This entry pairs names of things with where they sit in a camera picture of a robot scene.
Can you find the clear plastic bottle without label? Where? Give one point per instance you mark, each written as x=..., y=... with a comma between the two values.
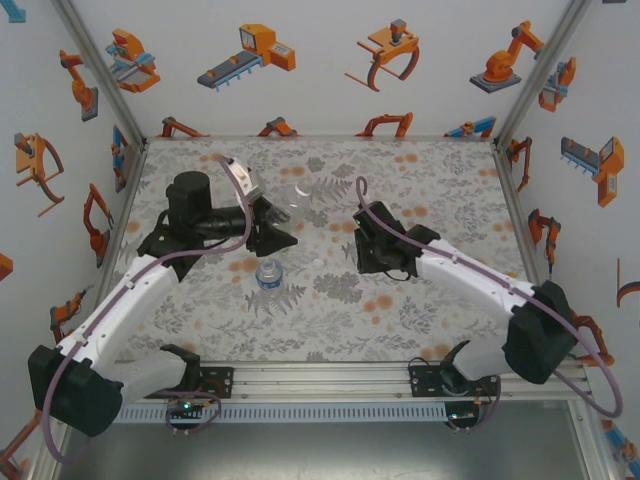
x=295, y=207

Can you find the clear bottle with blue label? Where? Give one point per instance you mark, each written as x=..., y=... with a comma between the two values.
x=270, y=280

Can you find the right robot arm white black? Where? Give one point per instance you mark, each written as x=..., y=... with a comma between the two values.
x=475, y=280

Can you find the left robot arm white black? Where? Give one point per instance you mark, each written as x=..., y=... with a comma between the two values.
x=130, y=305

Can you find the floral table cloth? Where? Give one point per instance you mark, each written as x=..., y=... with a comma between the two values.
x=310, y=330

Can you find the grey metal panel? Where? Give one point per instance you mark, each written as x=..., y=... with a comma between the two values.
x=320, y=450

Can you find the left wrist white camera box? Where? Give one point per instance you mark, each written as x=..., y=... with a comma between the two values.
x=242, y=175

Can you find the aluminium side rail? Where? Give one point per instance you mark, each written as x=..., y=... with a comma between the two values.
x=131, y=175
x=514, y=200

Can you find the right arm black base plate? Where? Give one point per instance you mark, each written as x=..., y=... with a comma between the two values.
x=420, y=382

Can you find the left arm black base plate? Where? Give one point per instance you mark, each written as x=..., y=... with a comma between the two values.
x=225, y=382

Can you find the aluminium front rail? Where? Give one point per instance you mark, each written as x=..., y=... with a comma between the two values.
x=320, y=385

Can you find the aluminium corner post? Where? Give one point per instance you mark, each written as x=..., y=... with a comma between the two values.
x=537, y=75
x=105, y=75

